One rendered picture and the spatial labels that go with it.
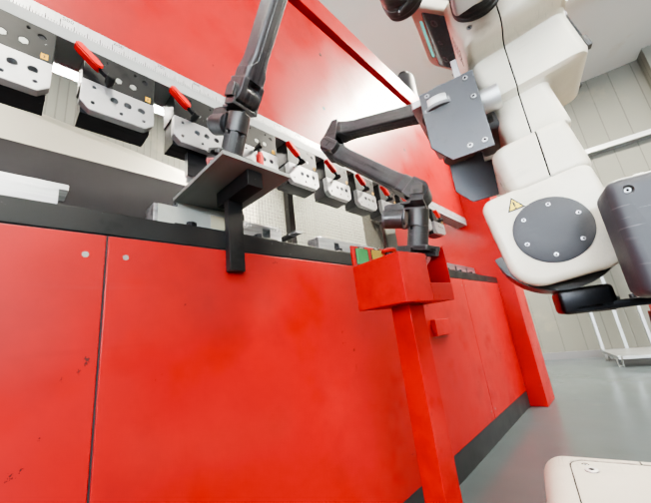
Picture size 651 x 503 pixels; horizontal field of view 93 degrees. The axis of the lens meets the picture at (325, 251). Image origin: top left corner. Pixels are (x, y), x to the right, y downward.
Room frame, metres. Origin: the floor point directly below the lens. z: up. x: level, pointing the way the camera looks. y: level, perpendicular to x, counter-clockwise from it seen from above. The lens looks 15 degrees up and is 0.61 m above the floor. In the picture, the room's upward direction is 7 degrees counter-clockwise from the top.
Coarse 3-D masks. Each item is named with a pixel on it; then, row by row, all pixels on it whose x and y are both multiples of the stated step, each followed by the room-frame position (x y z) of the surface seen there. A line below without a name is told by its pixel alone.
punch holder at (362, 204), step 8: (352, 176) 1.29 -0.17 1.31; (352, 184) 1.30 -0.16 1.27; (368, 184) 1.38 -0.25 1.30; (352, 192) 1.31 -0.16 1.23; (360, 192) 1.31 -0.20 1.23; (368, 192) 1.37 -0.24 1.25; (352, 200) 1.31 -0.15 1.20; (360, 200) 1.30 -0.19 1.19; (368, 200) 1.37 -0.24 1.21; (352, 208) 1.32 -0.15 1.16; (360, 208) 1.33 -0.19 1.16; (368, 208) 1.35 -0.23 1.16; (376, 208) 1.40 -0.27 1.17; (360, 216) 1.43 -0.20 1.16
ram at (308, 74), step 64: (0, 0) 0.45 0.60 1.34; (64, 0) 0.52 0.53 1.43; (128, 0) 0.61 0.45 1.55; (192, 0) 0.74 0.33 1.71; (256, 0) 0.93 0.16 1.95; (128, 64) 0.62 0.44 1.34; (192, 64) 0.74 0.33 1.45; (320, 64) 1.19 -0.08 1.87; (320, 128) 1.15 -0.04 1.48; (448, 192) 2.19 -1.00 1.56
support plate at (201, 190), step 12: (216, 156) 0.57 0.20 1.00; (228, 156) 0.56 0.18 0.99; (240, 156) 0.58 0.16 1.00; (204, 168) 0.60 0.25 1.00; (216, 168) 0.60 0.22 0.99; (228, 168) 0.60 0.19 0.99; (240, 168) 0.61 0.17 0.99; (252, 168) 0.61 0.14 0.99; (264, 168) 0.62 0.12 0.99; (192, 180) 0.65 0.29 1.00; (204, 180) 0.64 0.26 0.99; (216, 180) 0.65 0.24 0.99; (228, 180) 0.65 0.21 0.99; (264, 180) 0.67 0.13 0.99; (276, 180) 0.68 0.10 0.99; (180, 192) 0.69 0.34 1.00; (192, 192) 0.69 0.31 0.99; (204, 192) 0.70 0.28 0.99; (216, 192) 0.70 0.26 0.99; (264, 192) 0.74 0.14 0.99; (192, 204) 0.75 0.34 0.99; (204, 204) 0.76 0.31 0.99; (216, 204) 0.77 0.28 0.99
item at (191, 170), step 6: (186, 156) 0.77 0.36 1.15; (192, 156) 0.77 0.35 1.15; (198, 156) 0.78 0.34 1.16; (186, 162) 0.77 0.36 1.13; (192, 162) 0.77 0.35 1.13; (198, 162) 0.78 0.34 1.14; (204, 162) 0.80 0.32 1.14; (186, 168) 0.77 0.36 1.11; (192, 168) 0.77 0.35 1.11; (198, 168) 0.78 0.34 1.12; (186, 174) 0.77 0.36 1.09; (192, 174) 0.77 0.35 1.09; (186, 180) 0.77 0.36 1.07
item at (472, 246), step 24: (480, 216) 2.28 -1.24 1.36; (432, 240) 2.56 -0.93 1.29; (456, 240) 2.43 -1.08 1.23; (480, 240) 2.31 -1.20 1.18; (480, 264) 2.34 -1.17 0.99; (504, 288) 2.26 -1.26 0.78; (528, 312) 2.35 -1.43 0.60; (528, 336) 2.22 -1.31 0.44; (528, 360) 2.25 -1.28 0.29; (528, 384) 2.27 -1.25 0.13
